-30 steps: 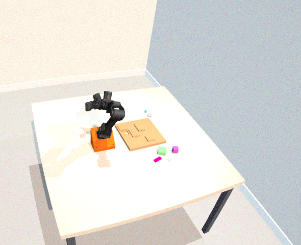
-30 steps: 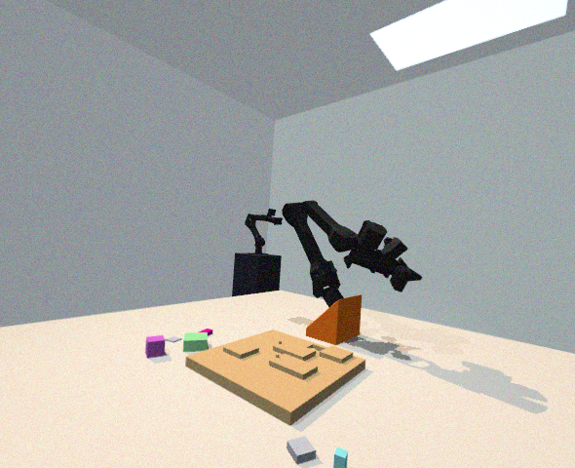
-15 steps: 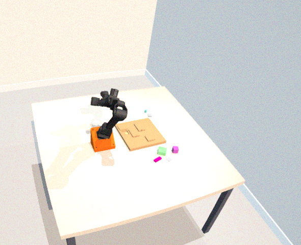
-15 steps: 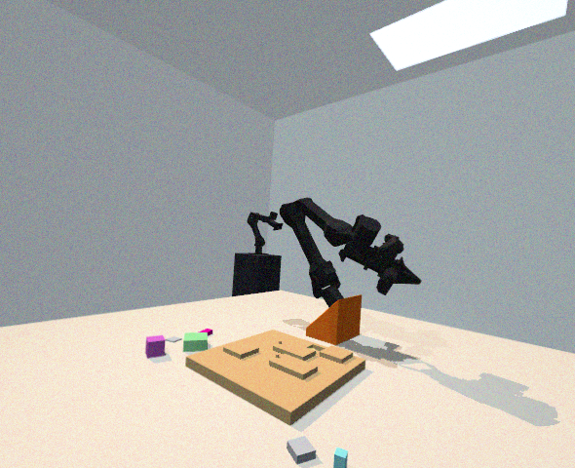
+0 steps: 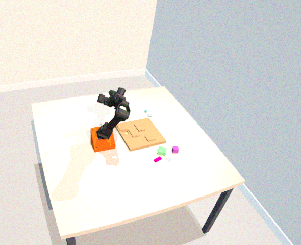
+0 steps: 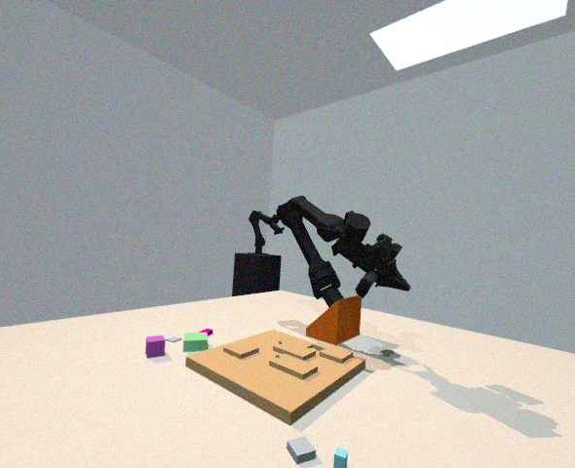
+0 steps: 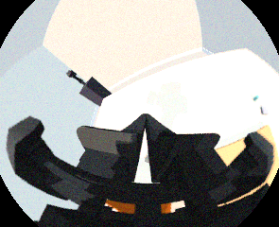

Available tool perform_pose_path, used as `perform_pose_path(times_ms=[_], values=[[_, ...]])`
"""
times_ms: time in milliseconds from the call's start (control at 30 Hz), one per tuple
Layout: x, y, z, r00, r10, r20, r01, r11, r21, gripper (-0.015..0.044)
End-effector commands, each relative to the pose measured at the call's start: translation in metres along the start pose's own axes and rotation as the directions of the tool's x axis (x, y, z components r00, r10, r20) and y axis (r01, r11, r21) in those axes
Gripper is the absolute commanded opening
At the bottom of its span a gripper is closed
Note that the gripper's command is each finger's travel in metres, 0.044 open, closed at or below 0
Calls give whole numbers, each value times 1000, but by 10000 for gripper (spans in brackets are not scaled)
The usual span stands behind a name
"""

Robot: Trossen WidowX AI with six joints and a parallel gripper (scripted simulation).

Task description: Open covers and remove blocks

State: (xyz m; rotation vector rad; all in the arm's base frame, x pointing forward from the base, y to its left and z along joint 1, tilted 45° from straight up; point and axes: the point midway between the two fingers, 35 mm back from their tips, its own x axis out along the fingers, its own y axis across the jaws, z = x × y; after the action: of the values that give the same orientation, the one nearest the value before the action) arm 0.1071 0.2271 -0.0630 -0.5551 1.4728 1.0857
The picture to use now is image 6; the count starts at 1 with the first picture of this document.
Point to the purple cube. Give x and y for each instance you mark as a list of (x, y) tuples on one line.
[(154, 346)]

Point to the teal block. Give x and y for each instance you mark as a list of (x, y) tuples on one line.
[(340, 458)]

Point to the green block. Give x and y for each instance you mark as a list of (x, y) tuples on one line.
[(195, 341)]

